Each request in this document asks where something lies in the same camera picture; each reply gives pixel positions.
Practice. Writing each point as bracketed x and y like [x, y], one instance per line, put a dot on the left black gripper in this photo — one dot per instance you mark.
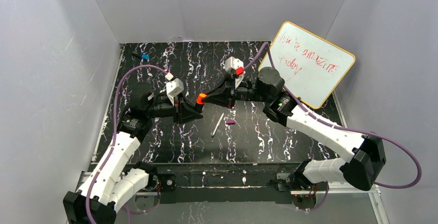
[177, 109]

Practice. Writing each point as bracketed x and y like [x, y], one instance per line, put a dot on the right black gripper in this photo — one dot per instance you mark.
[231, 90]

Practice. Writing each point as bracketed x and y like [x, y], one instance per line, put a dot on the orange black highlighter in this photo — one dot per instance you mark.
[200, 102]

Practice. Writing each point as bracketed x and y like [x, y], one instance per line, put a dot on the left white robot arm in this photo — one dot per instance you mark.
[104, 192]

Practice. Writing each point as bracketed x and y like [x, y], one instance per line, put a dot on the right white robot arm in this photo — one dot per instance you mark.
[361, 157]

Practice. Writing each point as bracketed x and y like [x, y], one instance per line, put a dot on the blue capped black marker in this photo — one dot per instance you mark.
[140, 56]

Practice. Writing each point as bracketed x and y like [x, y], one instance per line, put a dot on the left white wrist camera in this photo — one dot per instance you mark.
[173, 89]

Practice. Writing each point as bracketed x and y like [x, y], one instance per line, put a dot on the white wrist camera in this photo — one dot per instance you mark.
[173, 89]
[235, 68]

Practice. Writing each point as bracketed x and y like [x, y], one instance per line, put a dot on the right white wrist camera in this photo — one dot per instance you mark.
[235, 68]

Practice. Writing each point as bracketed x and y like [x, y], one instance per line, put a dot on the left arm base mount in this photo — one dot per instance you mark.
[149, 197]

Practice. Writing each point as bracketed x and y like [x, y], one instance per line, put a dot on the whiteboard with orange frame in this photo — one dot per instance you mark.
[311, 66]

